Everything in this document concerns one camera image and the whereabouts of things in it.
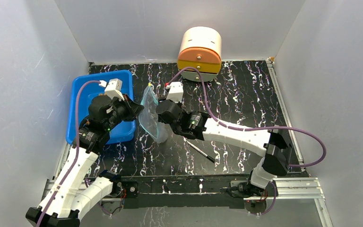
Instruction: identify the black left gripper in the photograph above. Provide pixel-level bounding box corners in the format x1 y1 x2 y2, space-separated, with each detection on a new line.
104 94 144 131

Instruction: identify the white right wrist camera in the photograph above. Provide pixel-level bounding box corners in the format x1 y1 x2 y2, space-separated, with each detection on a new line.
165 82 184 103

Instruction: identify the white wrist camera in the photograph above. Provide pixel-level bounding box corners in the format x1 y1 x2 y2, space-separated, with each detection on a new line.
165 82 184 103
99 79 125 101

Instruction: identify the pastel mini drawer cabinet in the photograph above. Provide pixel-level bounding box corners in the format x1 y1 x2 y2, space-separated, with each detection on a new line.
177 26 222 82

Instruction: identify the blue plastic bin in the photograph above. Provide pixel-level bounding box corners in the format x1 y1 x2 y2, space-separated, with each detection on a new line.
66 70 137 146

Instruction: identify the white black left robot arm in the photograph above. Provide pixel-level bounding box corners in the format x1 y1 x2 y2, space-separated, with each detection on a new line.
26 95 144 227

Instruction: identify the aluminium frame rail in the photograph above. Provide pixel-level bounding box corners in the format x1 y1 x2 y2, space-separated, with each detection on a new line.
40 178 326 208

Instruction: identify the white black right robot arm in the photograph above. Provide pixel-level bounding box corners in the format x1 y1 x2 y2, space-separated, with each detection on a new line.
156 100 294 198

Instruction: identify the black and white pen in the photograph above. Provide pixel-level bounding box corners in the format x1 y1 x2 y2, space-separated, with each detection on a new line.
184 138 216 163

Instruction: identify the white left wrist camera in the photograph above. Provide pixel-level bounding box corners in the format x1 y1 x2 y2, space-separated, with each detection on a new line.
99 79 125 101

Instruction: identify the clear zip top bag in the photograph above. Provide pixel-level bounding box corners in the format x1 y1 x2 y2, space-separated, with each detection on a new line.
138 83 168 143

